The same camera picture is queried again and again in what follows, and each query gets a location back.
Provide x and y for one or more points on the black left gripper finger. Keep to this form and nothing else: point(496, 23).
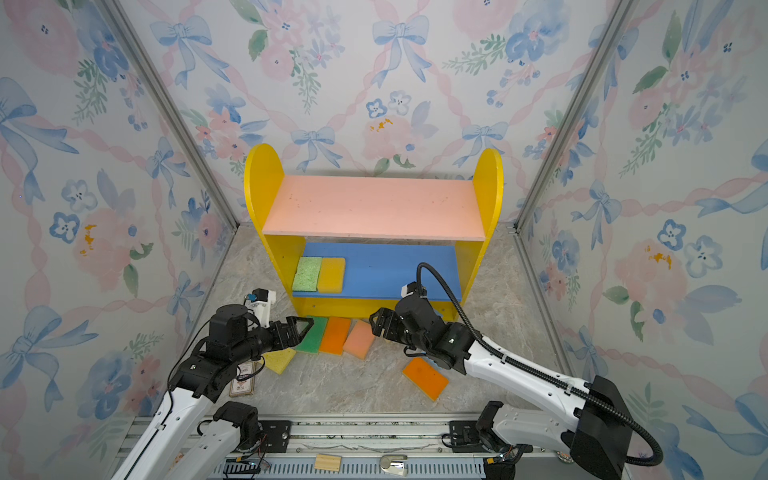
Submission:
point(286, 339)
point(293, 325)

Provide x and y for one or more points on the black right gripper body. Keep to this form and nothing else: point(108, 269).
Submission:
point(419, 344)

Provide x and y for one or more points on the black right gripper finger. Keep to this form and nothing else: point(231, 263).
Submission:
point(387, 333)
point(383, 317)

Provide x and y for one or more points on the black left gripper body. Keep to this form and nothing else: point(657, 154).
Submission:
point(259, 341)

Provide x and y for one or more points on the pink salmon sponge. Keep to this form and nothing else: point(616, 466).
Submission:
point(359, 340)

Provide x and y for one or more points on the light green sponge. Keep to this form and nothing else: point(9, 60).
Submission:
point(307, 274)

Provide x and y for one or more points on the bright yellow sponge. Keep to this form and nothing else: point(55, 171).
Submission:
point(331, 276)

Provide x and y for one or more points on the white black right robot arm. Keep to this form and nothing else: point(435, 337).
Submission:
point(587, 420)

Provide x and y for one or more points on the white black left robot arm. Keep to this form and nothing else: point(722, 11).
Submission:
point(195, 385)

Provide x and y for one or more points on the yellow sponge under left arm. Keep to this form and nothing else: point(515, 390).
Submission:
point(278, 361)

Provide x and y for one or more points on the yellow pink blue wooden shelf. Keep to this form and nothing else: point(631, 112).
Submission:
point(382, 228)

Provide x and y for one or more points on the dark green sponge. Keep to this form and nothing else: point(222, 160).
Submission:
point(312, 341)

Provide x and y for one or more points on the orange sponge left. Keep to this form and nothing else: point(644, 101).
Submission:
point(335, 335)

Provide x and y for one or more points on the orange sponge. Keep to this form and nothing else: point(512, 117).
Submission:
point(422, 374)
point(335, 335)

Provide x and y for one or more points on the orange sponge right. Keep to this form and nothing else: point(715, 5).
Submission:
point(422, 374)

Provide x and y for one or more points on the small wooden block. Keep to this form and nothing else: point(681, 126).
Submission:
point(328, 463)

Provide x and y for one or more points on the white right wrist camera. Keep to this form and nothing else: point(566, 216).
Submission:
point(414, 289)

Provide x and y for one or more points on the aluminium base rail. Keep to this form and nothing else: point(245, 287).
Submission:
point(438, 446)

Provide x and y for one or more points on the aluminium corner post left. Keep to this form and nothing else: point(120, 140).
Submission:
point(117, 19)

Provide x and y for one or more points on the aluminium corner post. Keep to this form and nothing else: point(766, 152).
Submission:
point(117, 19)
point(614, 29)

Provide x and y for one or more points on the aluminium corner post right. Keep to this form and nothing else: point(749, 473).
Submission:
point(614, 29)

